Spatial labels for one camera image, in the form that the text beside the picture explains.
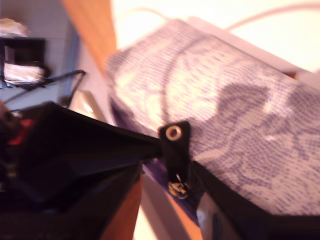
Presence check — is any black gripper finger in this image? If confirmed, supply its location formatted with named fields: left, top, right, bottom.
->
left=4, top=101, right=163, bottom=203
left=62, top=164, right=144, bottom=240
left=191, top=161, right=276, bottom=240

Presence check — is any black zipper pull tab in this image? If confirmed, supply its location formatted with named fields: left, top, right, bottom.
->
left=157, top=120, right=193, bottom=201

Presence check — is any lilac snakeskin zip pouch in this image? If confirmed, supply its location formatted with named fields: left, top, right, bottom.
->
left=104, top=17, right=320, bottom=221

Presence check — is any white LeRobot logo sheet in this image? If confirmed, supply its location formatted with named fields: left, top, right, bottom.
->
left=111, top=0, right=320, bottom=76

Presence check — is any black cable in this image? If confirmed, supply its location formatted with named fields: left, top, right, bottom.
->
left=4, top=70, right=86, bottom=103

